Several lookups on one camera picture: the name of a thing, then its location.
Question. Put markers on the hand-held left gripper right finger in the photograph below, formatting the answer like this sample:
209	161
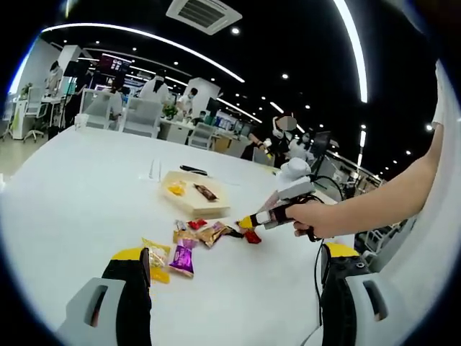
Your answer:
338	299

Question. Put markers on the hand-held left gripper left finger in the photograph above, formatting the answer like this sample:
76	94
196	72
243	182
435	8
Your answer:
133	288

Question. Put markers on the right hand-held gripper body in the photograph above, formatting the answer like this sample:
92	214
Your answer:
295	173

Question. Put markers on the red orange snack packet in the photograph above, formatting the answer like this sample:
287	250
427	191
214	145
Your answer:
253	238

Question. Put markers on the black snack clear packet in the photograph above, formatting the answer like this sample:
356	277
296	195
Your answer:
237	234

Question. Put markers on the yellow clear snack packet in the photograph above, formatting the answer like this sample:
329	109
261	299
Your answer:
156	257

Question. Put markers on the brown gold snack packet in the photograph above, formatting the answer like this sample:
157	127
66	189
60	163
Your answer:
214	234

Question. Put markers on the purple snack packet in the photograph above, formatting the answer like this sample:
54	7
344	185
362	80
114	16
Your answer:
182	257

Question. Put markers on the dark red chocolate bar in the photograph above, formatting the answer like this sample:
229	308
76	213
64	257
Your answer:
206	192

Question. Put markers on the small red candy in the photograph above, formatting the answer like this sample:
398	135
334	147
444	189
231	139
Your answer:
197	224

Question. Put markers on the small gold candy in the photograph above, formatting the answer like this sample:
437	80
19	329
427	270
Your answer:
184	236

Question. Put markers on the small silver candy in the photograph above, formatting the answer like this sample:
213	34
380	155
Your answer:
181	225

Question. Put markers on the cream hexagonal container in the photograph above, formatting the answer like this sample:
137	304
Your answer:
183	200

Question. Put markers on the yellow white snack packet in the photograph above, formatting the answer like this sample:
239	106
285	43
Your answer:
176	189

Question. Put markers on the person's right hand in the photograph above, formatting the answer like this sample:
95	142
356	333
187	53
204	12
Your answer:
320	220

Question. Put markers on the black office chair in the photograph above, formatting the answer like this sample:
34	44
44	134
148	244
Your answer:
320	147

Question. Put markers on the black oblong device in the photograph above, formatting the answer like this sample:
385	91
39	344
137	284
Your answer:
193	169

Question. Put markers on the person's white shirt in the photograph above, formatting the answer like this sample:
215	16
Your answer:
425	259

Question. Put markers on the white mesh office chair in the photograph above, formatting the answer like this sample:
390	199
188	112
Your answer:
201	135
93	108
34	101
142	115

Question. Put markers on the long ceiling light strip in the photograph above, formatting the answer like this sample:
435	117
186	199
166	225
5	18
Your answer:
360	72
72	25

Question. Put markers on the potted green plant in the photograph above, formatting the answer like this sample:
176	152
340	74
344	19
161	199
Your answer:
171	111

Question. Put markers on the white paper cup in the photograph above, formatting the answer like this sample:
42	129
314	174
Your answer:
81	122

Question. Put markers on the black waste bin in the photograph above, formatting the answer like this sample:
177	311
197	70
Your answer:
53	133

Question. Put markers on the ceiling air conditioner vent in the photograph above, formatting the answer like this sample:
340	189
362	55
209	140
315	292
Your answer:
203	14

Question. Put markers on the dark wall display screen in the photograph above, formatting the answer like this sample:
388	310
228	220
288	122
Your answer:
115	63

